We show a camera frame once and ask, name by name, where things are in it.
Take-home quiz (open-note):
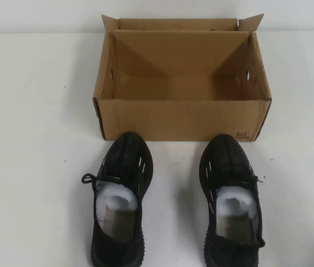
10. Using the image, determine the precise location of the black knit sneaker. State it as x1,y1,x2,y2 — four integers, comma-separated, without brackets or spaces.
198,133,267,267
80,131,155,267

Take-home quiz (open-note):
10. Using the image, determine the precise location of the brown cardboard shoe box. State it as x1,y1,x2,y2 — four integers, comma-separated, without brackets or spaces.
92,13,274,141

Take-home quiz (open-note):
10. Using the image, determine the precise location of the white foam shoe stuffing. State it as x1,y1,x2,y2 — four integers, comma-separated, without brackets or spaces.
95,181,139,223
216,185,262,223

